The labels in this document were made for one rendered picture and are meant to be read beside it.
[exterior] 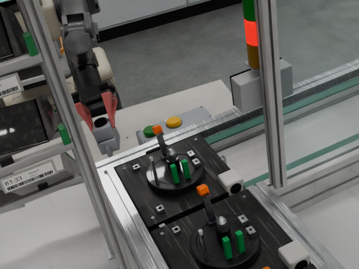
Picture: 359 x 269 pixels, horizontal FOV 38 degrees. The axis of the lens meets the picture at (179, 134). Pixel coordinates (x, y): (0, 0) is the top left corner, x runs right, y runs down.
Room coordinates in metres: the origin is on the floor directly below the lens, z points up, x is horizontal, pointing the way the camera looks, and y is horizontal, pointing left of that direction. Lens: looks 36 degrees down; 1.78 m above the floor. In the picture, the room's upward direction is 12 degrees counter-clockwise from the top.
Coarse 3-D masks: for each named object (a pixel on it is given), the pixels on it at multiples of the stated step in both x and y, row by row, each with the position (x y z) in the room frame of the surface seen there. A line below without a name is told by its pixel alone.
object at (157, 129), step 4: (152, 128) 1.02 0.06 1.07; (156, 128) 1.02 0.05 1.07; (160, 128) 1.02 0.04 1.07; (156, 132) 1.01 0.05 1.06; (160, 132) 1.01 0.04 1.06; (156, 136) 1.02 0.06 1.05; (160, 136) 1.01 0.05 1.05; (160, 140) 1.01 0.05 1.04; (164, 140) 1.01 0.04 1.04; (160, 144) 1.00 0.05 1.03; (164, 144) 1.01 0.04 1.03; (160, 148) 1.01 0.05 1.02; (164, 148) 1.00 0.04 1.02; (164, 152) 1.00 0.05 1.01
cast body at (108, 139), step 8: (96, 120) 0.99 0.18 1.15; (104, 120) 0.97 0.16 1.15; (96, 128) 0.97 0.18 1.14; (104, 128) 0.95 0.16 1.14; (112, 128) 0.96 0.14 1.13; (96, 136) 0.95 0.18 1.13; (104, 136) 0.95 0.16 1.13; (112, 136) 0.95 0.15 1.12; (104, 144) 0.94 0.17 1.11; (112, 144) 0.94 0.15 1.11; (104, 152) 0.94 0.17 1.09; (112, 152) 0.93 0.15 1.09
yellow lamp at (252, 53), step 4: (248, 44) 0.89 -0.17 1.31; (248, 48) 0.88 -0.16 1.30; (252, 48) 0.88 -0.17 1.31; (256, 48) 0.87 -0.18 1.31; (248, 52) 0.89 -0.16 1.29; (252, 52) 0.88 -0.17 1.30; (256, 52) 0.87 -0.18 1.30; (248, 56) 0.89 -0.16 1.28; (252, 56) 0.88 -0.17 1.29; (256, 56) 0.87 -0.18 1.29; (248, 60) 0.89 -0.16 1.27; (252, 60) 0.88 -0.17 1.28; (256, 60) 0.87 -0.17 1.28; (248, 64) 0.89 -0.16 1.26; (252, 64) 0.88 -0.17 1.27; (256, 64) 0.87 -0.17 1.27; (256, 68) 0.87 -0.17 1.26
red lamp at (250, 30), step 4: (244, 20) 0.89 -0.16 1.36; (248, 24) 0.88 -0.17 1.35; (252, 24) 0.87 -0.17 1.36; (248, 28) 0.88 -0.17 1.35; (252, 28) 0.87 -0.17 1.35; (248, 32) 0.88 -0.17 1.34; (252, 32) 0.87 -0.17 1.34; (248, 36) 0.88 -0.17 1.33; (252, 36) 0.87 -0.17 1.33; (256, 36) 0.87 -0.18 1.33; (248, 40) 0.88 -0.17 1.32; (252, 40) 0.87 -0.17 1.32; (256, 40) 0.87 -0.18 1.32; (252, 44) 0.88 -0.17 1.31; (256, 44) 0.87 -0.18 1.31
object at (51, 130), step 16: (0, 112) 0.73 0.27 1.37; (16, 112) 0.73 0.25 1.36; (32, 112) 0.73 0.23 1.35; (48, 112) 0.81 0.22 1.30; (0, 128) 0.72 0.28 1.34; (16, 128) 0.72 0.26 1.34; (32, 128) 0.72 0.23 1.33; (48, 128) 0.74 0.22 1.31; (0, 144) 0.70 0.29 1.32; (16, 144) 0.70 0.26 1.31; (32, 144) 0.71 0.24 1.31
